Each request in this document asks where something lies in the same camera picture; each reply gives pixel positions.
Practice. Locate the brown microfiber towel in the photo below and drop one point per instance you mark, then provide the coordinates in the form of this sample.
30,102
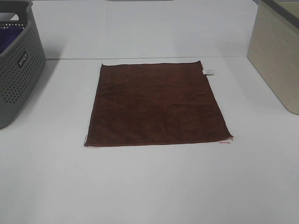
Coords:
154,104

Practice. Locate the beige plastic bin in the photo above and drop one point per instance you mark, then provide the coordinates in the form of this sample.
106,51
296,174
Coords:
274,49

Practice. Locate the purple cloth in basket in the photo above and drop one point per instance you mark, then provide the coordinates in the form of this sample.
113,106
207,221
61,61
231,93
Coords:
8,35

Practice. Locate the grey perforated plastic basket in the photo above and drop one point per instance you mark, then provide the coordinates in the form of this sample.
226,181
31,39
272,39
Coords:
21,63

